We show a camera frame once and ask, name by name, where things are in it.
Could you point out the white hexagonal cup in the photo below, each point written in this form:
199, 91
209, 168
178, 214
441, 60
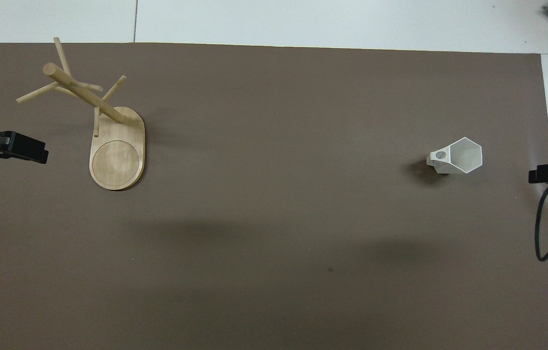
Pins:
463, 156

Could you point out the wooden cup rack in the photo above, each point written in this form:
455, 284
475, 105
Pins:
117, 158

